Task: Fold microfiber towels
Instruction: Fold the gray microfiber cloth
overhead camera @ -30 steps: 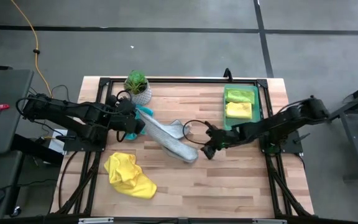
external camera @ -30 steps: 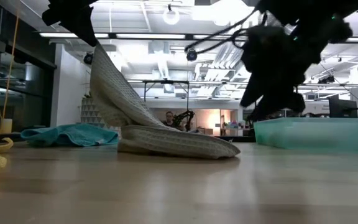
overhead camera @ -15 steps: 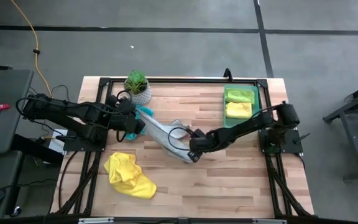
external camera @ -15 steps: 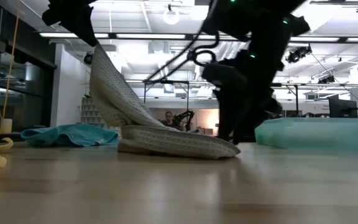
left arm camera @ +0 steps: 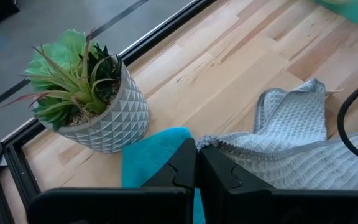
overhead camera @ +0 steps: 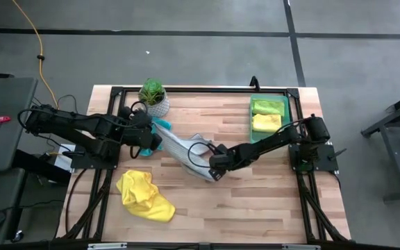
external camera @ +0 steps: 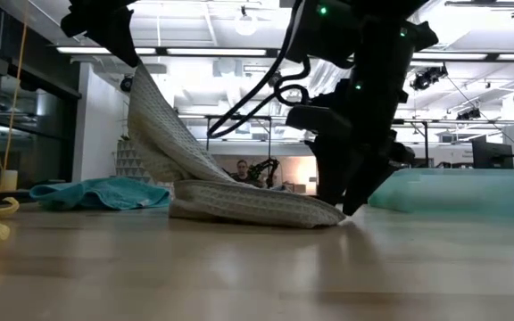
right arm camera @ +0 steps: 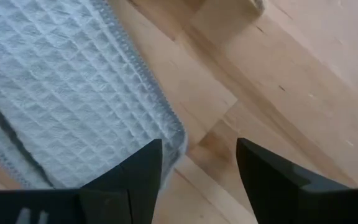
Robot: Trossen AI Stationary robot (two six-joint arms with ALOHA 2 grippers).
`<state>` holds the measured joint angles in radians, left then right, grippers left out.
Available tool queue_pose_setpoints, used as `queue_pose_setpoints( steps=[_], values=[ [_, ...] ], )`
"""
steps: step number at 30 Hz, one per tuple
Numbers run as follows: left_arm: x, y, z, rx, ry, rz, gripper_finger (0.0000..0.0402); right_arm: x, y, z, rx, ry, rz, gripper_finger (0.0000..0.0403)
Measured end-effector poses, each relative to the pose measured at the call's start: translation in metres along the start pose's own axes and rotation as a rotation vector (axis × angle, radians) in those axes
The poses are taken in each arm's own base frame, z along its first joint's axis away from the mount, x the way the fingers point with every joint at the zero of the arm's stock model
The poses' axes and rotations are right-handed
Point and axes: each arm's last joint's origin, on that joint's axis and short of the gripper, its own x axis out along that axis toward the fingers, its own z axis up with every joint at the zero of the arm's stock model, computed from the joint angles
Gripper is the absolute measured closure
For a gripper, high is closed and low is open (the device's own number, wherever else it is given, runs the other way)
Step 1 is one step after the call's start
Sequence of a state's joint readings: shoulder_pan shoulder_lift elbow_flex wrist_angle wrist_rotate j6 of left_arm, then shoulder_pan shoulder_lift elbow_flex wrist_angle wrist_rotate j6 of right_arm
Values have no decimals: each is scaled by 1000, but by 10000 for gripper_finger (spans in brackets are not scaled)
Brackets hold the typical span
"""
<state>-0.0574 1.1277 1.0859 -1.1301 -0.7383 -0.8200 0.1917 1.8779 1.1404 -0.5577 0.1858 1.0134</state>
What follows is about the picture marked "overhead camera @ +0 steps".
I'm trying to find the black power cable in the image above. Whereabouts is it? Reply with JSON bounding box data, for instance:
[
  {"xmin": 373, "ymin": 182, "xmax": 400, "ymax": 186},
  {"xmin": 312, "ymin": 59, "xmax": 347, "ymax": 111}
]
[{"xmin": 64, "ymin": 168, "xmax": 87, "ymax": 234}]

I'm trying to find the grey microfiber towel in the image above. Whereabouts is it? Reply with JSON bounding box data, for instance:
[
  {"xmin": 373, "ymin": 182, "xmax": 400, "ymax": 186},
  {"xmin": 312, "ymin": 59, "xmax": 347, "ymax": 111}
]
[{"xmin": 154, "ymin": 121, "xmax": 218, "ymax": 183}]

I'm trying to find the yellow microfiber towel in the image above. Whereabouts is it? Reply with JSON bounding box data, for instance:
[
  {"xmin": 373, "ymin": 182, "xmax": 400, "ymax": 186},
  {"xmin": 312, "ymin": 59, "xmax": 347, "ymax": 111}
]
[
  {"xmin": 251, "ymin": 113, "xmax": 283, "ymax": 133},
  {"xmin": 115, "ymin": 169, "xmax": 176, "ymax": 224}
]

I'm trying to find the white paper sheet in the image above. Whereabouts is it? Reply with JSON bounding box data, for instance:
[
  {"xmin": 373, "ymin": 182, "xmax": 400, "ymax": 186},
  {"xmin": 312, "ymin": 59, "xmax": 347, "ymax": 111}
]
[{"xmin": 53, "ymin": 143, "xmax": 76, "ymax": 174}]

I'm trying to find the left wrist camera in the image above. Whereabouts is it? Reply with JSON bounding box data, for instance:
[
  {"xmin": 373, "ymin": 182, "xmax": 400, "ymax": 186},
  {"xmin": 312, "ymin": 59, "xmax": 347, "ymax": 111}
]
[{"xmin": 130, "ymin": 110, "xmax": 154, "ymax": 130}]

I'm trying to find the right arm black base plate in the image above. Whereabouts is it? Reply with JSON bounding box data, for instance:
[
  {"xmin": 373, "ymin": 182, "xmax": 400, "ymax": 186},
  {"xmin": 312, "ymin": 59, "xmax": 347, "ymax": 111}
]
[{"xmin": 288, "ymin": 144, "xmax": 340, "ymax": 173}]

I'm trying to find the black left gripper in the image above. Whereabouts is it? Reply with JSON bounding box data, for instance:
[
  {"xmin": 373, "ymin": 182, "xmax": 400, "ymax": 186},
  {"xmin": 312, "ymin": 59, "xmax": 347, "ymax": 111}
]
[{"xmin": 119, "ymin": 106, "xmax": 164, "ymax": 151}]

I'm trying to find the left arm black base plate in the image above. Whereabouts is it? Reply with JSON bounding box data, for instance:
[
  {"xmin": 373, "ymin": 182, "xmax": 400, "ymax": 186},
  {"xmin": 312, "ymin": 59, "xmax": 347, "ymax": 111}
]
[{"xmin": 62, "ymin": 140, "xmax": 122, "ymax": 170}]

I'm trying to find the translucent teal plastic bin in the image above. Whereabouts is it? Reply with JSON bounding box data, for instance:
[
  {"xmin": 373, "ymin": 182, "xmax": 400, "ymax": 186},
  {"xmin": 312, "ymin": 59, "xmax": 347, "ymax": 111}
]
[{"xmin": 249, "ymin": 94, "xmax": 291, "ymax": 144}]

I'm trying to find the teal microfiber towel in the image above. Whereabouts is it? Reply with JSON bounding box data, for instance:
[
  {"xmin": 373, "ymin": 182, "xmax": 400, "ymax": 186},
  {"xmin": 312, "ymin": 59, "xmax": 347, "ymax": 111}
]
[{"xmin": 139, "ymin": 117, "xmax": 173, "ymax": 157}]

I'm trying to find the succulent in patterned white pot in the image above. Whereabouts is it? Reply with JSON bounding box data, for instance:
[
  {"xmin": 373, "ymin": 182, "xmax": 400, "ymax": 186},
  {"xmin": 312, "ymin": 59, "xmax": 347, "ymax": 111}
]
[{"xmin": 137, "ymin": 78, "xmax": 170, "ymax": 118}]

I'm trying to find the black clamp handle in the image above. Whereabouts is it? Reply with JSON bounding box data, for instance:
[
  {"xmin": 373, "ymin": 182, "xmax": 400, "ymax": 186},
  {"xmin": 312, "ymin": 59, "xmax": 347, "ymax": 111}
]
[
  {"xmin": 327, "ymin": 148, "xmax": 347, "ymax": 161},
  {"xmin": 62, "ymin": 149, "xmax": 87, "ymax": 158}
]

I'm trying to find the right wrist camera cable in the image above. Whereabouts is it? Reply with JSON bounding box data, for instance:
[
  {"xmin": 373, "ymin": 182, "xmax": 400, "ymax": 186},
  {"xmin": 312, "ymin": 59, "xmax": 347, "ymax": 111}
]
[{"xmin": 187, "ymin": 141, "xmax": 218, "ymax": 169}]

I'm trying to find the lime green microfiber towel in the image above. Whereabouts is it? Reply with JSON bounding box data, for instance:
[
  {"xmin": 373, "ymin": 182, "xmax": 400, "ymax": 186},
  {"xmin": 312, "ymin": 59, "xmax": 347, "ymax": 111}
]
[{"xmin": 251, "ymin": 99, "xmax": 286, "ymax": 117}]

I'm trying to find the thin black floor cable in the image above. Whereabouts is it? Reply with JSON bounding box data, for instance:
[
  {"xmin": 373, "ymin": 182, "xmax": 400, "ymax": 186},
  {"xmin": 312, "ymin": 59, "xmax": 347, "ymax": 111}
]
[{"xmin": 31, "ymin": 94, "xmax": 80, "ymax": 153}]

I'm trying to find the black desk base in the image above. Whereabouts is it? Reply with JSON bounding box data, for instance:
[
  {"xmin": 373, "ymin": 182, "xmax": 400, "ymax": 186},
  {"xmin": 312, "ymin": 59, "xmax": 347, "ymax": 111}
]
[{"xmin": 10, "ymin": 149, "xmax": 73, "ymax": 243}]

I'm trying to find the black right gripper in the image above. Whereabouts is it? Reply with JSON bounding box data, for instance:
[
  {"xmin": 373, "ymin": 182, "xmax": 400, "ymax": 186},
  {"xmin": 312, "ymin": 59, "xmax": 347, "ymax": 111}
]
[{"xmin": 209, "ymin": 143, "xmax": 246, "ymax": 183}]

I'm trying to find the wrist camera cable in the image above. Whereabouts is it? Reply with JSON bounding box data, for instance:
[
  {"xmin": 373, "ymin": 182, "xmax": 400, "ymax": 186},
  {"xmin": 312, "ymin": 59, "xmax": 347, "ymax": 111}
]
[
  {"xmin": 129, "ymin": 100, "xmax": 149, "ymax": 160},
  {"xmin": 187, "ymin": 141, "xmax": 218, "ymax": 169}
]

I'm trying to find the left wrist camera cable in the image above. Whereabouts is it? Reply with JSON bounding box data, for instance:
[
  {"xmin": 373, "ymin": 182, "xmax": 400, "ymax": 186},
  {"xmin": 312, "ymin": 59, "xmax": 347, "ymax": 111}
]
[{"xmin": 129, "ymin": 100, "xmax": 149, "ymax": 160}]

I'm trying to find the orange extension cable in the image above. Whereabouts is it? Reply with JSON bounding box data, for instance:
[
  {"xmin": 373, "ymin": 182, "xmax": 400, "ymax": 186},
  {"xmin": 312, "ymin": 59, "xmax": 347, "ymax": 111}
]
[{"xmin": 11, "ymin": 0, "xmax": 59, "ymax": 107}]

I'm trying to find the dark grey desk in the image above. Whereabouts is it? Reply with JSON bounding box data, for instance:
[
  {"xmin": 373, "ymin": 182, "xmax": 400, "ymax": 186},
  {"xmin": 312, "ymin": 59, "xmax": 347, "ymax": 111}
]
[{"xmin": 0, "ymin": 76, "xmax": 39, "ymax": 174}]

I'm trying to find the silver bracket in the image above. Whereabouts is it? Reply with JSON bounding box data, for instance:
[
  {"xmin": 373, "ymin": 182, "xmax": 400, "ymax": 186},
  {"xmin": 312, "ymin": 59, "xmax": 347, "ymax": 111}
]
[
  {"xmin": 87, "ymin": 242, "xmax": 128, "ymax": 250},
  {"xmin": 281, "ymin": 244, "xmax": 322, "ymax": 250}
]

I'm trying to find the red-handled hex key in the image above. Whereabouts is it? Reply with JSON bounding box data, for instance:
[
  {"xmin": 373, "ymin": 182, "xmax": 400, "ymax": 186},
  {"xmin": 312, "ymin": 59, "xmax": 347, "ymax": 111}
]
[{"xmin": 0, "ymin": 115, "xmax": 13, "ymax": 144}]

